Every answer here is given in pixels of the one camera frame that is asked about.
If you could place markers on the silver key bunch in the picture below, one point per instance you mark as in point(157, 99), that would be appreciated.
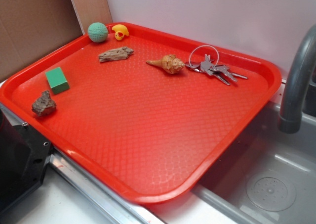
point(220, 72)

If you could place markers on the green wooden block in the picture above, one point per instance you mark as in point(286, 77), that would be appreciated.
point(57, 80)

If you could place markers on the red plastic tray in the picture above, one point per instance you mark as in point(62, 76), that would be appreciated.
point(147, 134)

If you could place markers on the green textured ball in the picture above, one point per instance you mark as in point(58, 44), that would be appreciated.
point(97, 32)

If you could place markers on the grey toy sink basin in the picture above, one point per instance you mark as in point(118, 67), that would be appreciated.
point(265, 176)

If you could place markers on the brown rock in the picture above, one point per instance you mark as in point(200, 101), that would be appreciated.
point(44, 105)

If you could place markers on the wooden board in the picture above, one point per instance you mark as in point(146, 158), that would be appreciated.
point(91, 11)

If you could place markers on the brown cardboard panel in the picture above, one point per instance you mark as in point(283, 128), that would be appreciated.
point(31, 29)

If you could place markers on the tan conch seashell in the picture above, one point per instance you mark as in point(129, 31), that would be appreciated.
point(169, 63)

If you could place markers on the driftwood piece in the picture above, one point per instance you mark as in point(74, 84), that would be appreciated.
point(121, 53)

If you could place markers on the grey sink faucet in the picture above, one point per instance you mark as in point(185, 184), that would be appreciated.
point(300, 91)

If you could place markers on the black box with screws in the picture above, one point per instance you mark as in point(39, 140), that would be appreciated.
point(24, 154)

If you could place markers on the yellow rubber duck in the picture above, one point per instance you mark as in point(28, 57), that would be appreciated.
point(121, 31)

